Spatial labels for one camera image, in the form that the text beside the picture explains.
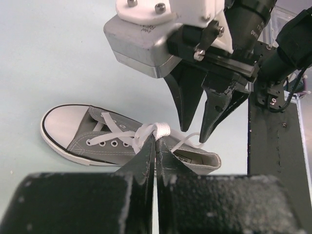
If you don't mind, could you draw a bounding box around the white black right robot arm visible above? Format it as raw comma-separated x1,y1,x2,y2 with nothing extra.
165,0,312,143

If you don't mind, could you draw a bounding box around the white shoelace of sneaker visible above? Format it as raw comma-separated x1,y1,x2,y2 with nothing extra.
86,112,204,154

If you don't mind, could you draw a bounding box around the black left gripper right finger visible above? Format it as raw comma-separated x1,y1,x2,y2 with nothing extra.
156,139,195,234

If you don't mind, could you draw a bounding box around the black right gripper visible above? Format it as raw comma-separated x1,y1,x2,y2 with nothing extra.
164,21,259,143

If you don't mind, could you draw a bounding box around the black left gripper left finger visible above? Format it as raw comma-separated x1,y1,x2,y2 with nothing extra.
115,136,156,234

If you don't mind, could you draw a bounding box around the grey canvas sneaker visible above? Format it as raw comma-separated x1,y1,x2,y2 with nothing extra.
40,104,221,175

